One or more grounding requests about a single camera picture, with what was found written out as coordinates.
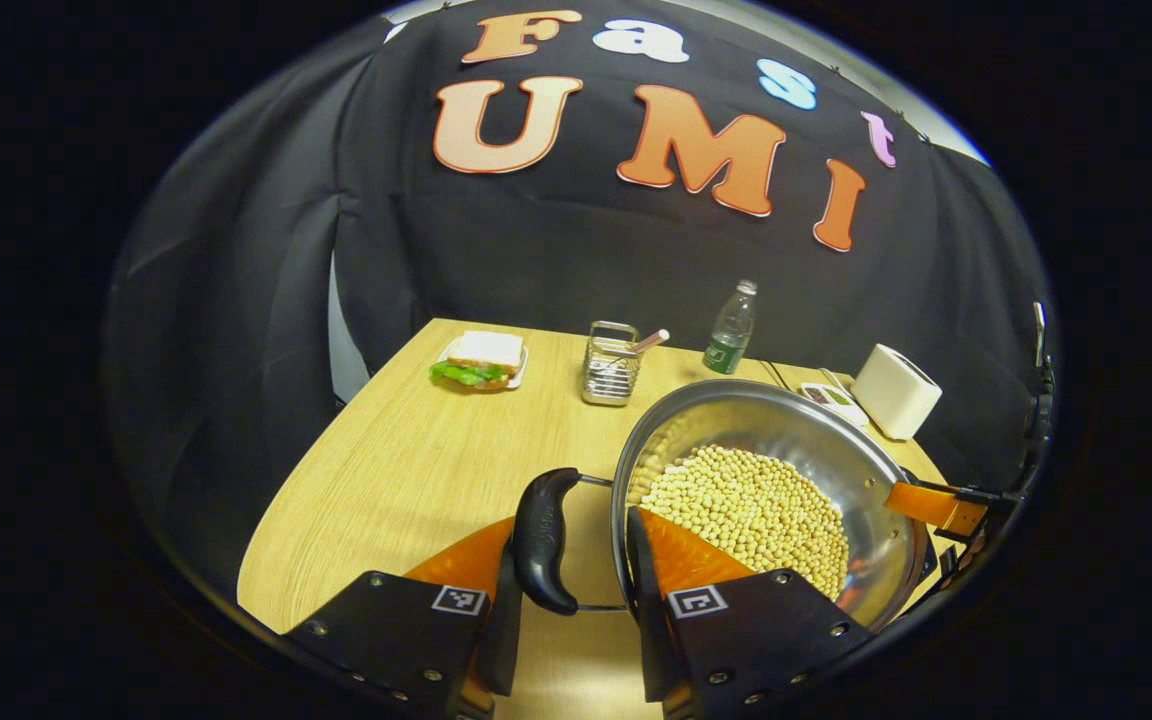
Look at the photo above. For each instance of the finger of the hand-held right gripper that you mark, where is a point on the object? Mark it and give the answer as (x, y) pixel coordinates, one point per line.
(936, 508)

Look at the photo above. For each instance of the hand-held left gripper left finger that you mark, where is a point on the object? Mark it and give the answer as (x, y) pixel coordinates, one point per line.
(501, 645)

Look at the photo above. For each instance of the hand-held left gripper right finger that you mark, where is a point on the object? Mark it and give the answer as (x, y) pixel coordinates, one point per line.
(651, 640)

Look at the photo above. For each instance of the stainless steel pot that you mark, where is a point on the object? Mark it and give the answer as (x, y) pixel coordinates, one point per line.
(766, 420)

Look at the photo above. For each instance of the white box appliance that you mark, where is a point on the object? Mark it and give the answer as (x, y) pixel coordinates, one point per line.
(894, 392)

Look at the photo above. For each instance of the pile of yellow soybeans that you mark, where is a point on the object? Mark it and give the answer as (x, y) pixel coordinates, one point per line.
(756, 505)

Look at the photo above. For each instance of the metal mesh holder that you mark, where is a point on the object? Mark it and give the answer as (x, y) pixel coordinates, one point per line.
(610, 378)

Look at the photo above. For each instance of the clear plastic water bottle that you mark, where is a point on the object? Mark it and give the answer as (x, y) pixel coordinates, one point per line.
(729, 340)

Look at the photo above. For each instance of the lettuce sandwich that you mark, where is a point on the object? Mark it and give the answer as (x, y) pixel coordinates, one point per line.
(481, 360)

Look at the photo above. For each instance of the black backdrop cloth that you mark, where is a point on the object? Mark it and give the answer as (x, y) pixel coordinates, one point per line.
(586, 260)

